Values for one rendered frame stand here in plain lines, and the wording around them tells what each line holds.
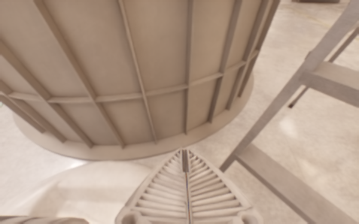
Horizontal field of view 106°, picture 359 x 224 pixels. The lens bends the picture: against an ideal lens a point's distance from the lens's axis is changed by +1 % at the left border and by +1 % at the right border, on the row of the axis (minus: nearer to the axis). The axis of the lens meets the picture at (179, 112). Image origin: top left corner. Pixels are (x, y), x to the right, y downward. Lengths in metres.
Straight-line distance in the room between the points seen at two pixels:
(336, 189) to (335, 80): 0.78
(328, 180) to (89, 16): 1.23
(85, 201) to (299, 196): 0.61
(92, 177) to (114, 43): 0.40
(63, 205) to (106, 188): 0.14
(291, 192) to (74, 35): 0.77
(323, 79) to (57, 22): 0.64
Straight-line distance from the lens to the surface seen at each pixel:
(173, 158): 0.16
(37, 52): 0.63
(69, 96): 0.70
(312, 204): 0.59
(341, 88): 0.40
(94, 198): 0.52
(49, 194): 0.54
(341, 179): 1.15
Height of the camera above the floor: 0.76
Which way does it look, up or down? 47 degrees down
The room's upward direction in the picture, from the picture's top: 1 degrees counter-clockwise
